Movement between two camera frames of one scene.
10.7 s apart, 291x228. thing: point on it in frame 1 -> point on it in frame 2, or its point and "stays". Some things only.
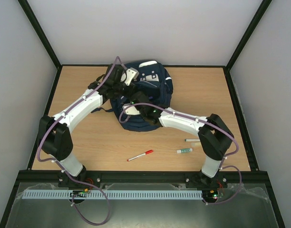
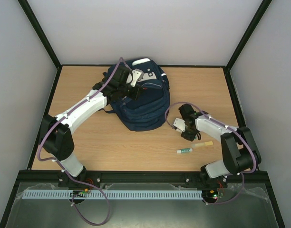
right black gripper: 138,98 -> 188,133
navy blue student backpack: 154,79 stays
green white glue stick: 184,150 stays
